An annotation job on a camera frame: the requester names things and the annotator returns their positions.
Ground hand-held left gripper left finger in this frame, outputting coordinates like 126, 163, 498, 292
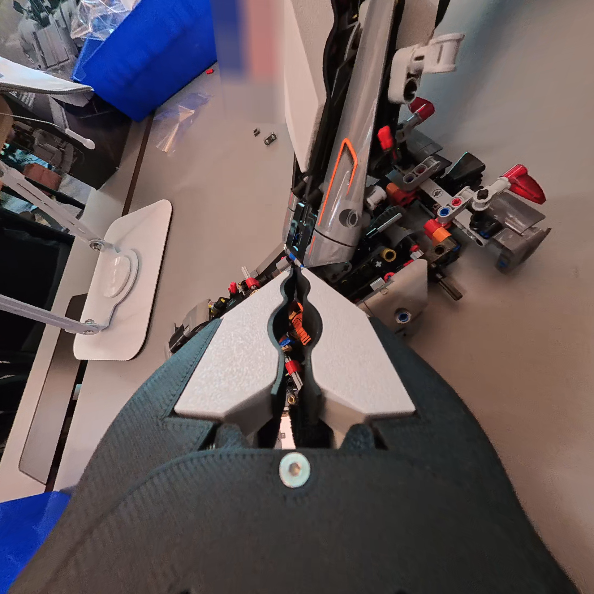
174, 270, 299, 428

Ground lego car model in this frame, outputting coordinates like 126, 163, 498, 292
167, 135, 553, 409

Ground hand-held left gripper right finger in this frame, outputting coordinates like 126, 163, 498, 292
297, 269, 417, 431

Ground large blue plastic bin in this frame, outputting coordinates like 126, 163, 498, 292
72, 0, 219, 122

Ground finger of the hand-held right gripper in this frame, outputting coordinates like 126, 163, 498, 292
282, 0, 335, 173
394, 0, 453, 52

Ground lego set box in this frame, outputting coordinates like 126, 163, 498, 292
0, 0, 131, 190

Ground grey black lego assembly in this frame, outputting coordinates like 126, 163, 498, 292
282, 0, 466, 272

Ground thin cord with white cap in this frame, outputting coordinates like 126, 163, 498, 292
14, 118, 97, 150

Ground clear plastic bag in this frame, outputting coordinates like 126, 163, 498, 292
152, 92, 212, 155

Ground white booklet stand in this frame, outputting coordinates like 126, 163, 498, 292
0, 160, 173, 361

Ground pile of clear plastic bags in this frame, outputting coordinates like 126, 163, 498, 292
70, 0, 140, 41

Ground small blue parts bin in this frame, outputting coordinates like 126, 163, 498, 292
0, 489, 71, 592

